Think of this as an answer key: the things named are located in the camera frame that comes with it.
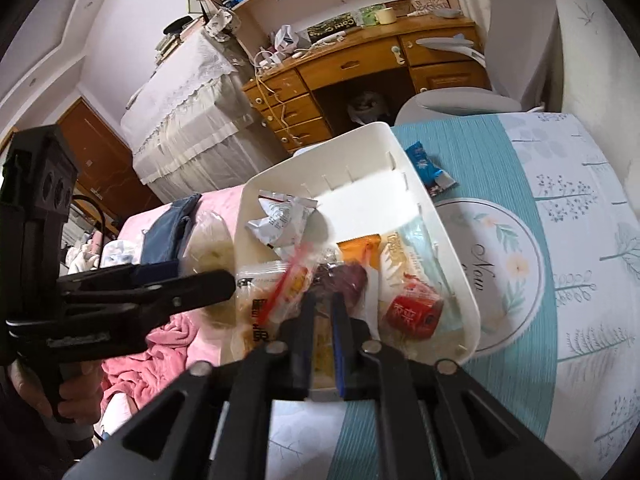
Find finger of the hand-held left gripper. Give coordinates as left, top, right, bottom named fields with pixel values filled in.
left=64, top=269, right=237, bottom=322
left=56, top=261, right=182, bottom=294

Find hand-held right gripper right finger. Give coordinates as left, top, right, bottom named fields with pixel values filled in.
left=332, top=292, right=567, bottom=480

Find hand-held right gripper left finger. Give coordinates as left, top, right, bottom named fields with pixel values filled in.
left=62, top=292, right=317, bottom=480

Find clear cracker packet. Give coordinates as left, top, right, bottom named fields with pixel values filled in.
left=310, top=316, right=342, bottom=392

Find orange black-print snack packet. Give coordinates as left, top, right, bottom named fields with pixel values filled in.
left=234, top=260, right=321, bottom=362

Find dark red snack packet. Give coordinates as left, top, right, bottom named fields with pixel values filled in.
left=312, top=260, right=372, bottom=307

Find small orange snack packet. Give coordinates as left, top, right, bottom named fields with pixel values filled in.
left=336, top=234, right=384, bottom=269

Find beige snack bag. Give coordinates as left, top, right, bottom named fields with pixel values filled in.
left=380, top=220, right=452, bottom=307

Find silver snack packet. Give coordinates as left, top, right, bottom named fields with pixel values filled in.
left=245, top=189, right=320, bottom=249

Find white plastic storage box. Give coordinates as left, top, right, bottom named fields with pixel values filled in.
left=220, top=121, right=482, bottom=402

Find person's left hand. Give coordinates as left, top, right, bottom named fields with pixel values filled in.
left=8, top=361, right=105, bottom=442

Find clear plastic bag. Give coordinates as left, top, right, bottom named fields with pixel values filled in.
left=187, top=209, right=237, bottom=327

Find dark blue jeans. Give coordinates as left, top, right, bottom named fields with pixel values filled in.
left=139, top=192, right=202, bottom=267

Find pink blanket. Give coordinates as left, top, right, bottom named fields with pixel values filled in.
left=99, top=185, right=252, bottom=412

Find brown wooden door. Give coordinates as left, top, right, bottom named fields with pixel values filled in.
left=55, top=97, right=167, bottom=222

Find white lace cover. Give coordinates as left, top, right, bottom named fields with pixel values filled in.
left=120, top=30, right=262, bottom=202

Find blue snack packet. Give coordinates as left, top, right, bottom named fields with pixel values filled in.
left=403, top=140, right=459, bottom=197

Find teal printed tablecloth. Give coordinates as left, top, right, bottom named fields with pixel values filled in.
left=270, top=110, right=640, bottom=480

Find white power strip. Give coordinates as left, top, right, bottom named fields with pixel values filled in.
left=252, top=50, right=284, bottom=71

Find trash bag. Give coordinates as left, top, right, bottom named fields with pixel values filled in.
left=347, top=90, right=389, bottom=126

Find printed cloth bag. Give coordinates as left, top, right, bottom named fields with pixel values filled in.
left=202, top=7, right=241, bottom=42

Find white plastic bag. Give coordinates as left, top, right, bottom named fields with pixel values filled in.
left=269, top=24, right=302, bottom=54

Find wooden desk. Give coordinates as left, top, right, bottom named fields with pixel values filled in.
left=242, top=14, right=494, bottom=157

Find white handheld device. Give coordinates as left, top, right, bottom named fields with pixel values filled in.
left=294, top=30, right=349, bottom=57

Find green black box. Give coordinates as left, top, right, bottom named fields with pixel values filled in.
left=305, top=12, right=364, bottom=41

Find white desk lamp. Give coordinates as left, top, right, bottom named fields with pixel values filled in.
left=414, top=33, right=489, bottom=69

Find grey office chair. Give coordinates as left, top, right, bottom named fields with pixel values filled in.
left=394, top=0, right=562, bottom=127

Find cream leaf-print sofa cover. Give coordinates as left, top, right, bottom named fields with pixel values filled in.
left=544, top=0, right=640, bottom=187

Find white cable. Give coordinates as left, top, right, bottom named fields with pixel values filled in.
left=254, top=66, right=302, bottom=144

